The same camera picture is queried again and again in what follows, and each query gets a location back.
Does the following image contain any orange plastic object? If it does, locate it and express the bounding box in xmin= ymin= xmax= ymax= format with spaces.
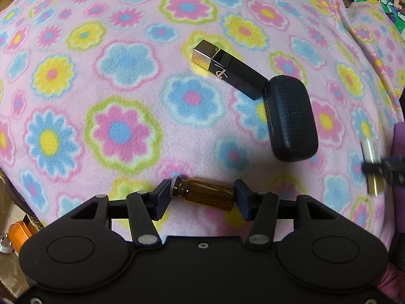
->
xmin=8 ymin=221 xmax=34 ymax=248

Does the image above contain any black and gold lipstick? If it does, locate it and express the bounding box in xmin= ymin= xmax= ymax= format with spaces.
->
xmin=191 ymin=39 xmax=270 ymax=101

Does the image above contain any white and gold tube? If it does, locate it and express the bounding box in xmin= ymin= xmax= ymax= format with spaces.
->
xmin=360 ymin=139 xmax=385 ymax=197

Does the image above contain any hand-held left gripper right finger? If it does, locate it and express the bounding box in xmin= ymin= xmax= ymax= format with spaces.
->
xmin=234 ymin=179 xmax=339 ymax=247

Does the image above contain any silver metal part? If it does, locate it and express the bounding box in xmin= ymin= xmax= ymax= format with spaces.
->
xmin=0 ymin=232 xmax=13 ymax=254

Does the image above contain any black oval hard case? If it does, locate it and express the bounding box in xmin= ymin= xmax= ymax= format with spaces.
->
xmin=262 ymin=75 xmax=319 ymax=162

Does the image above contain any purple box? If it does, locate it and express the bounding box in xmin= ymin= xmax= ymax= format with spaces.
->
xmin=392 ymin=121 xmax=405 ymax=198

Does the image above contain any amber glass bottle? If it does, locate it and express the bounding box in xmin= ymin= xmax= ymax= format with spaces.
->
xmin=170 ymin=175 xmax=237 ymax=212

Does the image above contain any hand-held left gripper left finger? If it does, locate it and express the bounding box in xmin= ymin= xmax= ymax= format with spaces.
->
xmin=68 ymin=179 xmax=173 ymax=248

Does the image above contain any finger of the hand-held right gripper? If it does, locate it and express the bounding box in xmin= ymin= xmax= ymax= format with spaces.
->
xmin=361 ymin=156 xmax=405 ymax=186

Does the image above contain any pink floral fleece blanket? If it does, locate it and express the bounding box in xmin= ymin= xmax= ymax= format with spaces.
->
xmin=0 ymin=0 xmax=405 ymax=251

